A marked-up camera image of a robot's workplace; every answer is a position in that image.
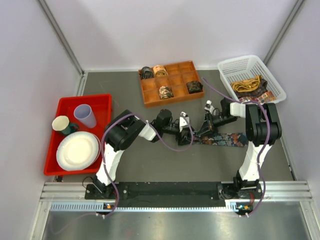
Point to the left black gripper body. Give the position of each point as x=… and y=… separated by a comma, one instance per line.
x=173, y=130

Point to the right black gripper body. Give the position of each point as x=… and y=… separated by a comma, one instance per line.
x=218, y=120

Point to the dark floral necktie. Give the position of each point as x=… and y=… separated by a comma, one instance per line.
x=222, y=139

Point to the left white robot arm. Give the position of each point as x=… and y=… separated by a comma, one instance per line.
x=123, y=131

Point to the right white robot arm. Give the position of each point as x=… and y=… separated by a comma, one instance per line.
x=262, y=129

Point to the dark brown rolled tie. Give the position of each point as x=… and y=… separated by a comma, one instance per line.
x=194, y=87

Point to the gold folded tie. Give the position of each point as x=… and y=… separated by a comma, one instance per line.
x=247, y=85

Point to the floral black rolled tie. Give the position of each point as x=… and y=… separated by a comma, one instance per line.
x=165, y=92

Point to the dark maroon folded tie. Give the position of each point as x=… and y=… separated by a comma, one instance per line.
x=256, y=93

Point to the white plastic basket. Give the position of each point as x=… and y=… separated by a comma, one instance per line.
x=247, y=67

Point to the orange compartment tray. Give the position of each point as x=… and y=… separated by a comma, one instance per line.
x=179, y=74

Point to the cream floral folded tie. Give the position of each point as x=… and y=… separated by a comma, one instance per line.
x=264, y=98

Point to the peach rolled tie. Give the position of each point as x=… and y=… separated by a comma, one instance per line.
x=160, y=71

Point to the lilac plastic cup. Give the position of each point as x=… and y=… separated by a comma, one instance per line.
x=85, y=115

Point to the white paper plate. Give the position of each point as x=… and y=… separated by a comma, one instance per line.
x=78, y=151

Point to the dark green mug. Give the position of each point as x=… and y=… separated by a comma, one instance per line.
x=69, y=128

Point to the cream paper cup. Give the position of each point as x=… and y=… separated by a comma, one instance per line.
x=60, y=123

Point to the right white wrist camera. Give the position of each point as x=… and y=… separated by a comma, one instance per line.
x=209, y=107

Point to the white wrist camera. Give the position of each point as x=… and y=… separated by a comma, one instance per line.
x=184, y=121
x=209, y=107

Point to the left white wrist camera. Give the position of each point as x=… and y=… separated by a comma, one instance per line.
x=184, y=121

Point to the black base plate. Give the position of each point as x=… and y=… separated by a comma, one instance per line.
x=173, y=194

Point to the slotted cable duct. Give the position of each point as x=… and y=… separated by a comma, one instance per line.
x=104, y=207

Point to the aluminium frame rail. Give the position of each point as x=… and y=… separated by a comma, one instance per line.
x=277, y=210

